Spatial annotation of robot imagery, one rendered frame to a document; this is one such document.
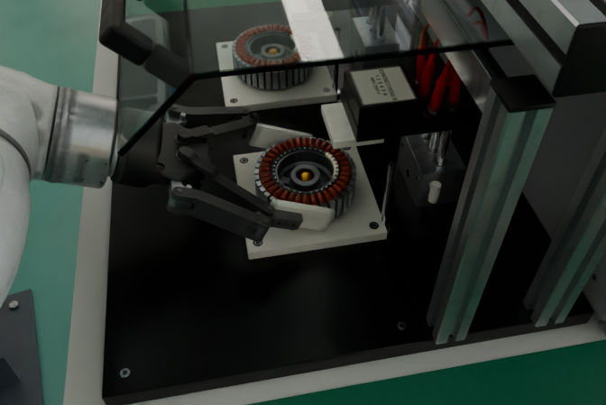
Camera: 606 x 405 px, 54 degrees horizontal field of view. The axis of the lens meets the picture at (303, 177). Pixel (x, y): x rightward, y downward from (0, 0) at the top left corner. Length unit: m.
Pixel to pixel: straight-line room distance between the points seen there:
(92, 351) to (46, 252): 1.12
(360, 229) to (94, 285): 0.29
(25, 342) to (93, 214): 0.87
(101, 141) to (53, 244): 1.20
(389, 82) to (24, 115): 0.33
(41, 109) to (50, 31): 2.05
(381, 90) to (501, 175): 0.21
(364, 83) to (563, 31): 0.28
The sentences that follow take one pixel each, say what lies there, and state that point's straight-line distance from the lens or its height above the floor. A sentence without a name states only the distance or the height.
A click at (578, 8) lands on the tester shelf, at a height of 1.11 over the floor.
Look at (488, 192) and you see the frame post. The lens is 0.43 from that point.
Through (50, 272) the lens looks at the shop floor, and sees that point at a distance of 1.70.
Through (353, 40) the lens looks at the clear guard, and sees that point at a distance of 0.40.
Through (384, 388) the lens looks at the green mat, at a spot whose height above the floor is 0.75.
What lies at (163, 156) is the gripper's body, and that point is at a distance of 0.60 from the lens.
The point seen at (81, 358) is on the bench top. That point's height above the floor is 0.75.
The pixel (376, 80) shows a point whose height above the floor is 0.92.
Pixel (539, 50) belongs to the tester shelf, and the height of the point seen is 1.08.
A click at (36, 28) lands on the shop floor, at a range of 2.65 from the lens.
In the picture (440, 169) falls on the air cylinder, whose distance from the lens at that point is 0.66.
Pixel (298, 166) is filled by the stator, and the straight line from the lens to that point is 0.67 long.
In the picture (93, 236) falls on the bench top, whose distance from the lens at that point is 0.72.
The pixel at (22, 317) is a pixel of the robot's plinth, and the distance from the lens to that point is 1.63.
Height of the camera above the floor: 1.28
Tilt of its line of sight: 46 degrees down
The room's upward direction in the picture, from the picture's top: straight up
